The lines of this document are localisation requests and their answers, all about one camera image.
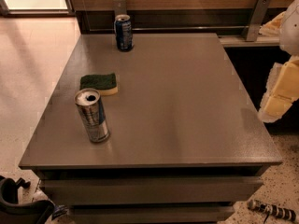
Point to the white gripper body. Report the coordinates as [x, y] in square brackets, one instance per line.
[291, 28]

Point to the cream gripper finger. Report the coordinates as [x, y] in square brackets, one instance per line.
[282, 90]
[272, 27]

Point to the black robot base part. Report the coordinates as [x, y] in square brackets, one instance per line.
[13, 212]

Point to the dark blue soda can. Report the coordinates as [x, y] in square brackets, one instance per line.
[123, 32]

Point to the silver blue redbull can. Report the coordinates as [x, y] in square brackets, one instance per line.
[92, 113]

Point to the black white striped tool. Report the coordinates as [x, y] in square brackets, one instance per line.
[273, 210]

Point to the green yellow sponge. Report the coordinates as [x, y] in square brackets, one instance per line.
[105, 84]

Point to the grey upper drawer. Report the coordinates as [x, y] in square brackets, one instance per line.
[152, 190]

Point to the grey drawer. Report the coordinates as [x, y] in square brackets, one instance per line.
[152, 190]
[152, 215]

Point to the grey lower drawer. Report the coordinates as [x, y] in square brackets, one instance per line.
[152, 215]

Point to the right metal wall bracket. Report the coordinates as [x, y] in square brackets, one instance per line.
[251, 30]

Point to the metal wall bracket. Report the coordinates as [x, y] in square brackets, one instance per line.
[119, 7]
[251, 30]

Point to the left metal wall bracket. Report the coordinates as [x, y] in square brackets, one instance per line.
[119, 7]

